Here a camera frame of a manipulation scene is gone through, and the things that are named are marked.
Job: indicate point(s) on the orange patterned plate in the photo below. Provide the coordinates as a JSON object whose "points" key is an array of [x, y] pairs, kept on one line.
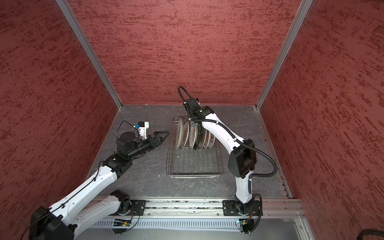
{"points": [[206, 140]]}

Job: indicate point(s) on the left corner aluminium profile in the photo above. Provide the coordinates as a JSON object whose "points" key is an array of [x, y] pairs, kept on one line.
{"points": [[81, 36]]}

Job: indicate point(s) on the red rimmed white plate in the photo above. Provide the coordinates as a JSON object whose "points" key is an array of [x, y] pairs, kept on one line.
{"points": [[194, 131]]}

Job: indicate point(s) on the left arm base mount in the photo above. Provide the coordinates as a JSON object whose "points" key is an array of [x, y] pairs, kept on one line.
{"points": [[136, 207]]}

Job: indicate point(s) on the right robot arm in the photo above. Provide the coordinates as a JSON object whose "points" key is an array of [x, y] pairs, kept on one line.
{"points": [[242, 153]]}

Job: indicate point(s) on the dark rimmed patterned plate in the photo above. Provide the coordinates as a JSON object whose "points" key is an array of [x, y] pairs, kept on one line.
{"points": [[200, 138]]}

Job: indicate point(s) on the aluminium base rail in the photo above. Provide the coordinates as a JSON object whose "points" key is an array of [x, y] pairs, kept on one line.
{"points": [[213, 208]]}

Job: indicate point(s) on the plain white plate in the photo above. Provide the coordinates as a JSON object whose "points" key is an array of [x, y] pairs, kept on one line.
{"points": [[179, 133]]}

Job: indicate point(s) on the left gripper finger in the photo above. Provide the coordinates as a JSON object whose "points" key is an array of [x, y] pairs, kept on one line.
{"points": [[159, 140], [162, 134]]}

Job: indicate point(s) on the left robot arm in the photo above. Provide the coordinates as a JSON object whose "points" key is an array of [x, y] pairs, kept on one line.
{"points": [[67, 218]]}

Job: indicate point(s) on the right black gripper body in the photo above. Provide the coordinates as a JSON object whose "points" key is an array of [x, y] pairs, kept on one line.
{"points": [[191, 115]]}

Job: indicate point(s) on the metal wire dish rack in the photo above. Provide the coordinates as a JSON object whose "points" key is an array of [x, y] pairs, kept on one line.
{"points": [[190, 163]]}

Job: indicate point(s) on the green rimmed patterned plate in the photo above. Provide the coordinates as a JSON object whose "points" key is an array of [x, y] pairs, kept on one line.
{"points": [[211, 141]]}

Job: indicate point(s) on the small patterned plate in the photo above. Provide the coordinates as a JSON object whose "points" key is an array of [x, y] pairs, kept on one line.
{"points": [[186, 131]]}

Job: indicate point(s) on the corner aluminium profile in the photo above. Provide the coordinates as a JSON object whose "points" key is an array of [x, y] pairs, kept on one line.
{"points": [[291, 35], [81, 36]]}

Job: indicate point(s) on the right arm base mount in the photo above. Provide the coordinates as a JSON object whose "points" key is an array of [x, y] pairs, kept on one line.
{"points": [[231, 207]]}

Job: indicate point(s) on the right corner aluminium profile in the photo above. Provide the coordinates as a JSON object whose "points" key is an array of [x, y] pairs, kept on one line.
{"points": [[291, 35]]}

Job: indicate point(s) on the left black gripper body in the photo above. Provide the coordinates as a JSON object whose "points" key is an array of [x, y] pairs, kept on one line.
{"points": [[147, 145]]}

